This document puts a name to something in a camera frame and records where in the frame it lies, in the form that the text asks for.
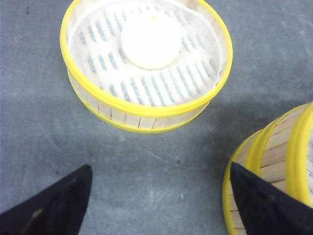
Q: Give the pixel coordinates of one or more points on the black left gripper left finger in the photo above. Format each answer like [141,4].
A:
[57,210]

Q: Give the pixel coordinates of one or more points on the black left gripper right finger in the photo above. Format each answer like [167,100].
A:
[266,210]

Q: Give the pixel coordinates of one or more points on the bamboo steamer basket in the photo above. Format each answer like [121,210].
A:
[232,217]
[140,118]
[278,154]

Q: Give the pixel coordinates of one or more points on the white liner cloth stacked basket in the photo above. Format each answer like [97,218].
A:
[309,167]

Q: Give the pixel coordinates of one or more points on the white liner cloth left basket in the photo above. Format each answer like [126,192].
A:
[94,44]

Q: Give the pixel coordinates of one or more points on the white bun left basket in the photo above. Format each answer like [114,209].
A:
[151,40]

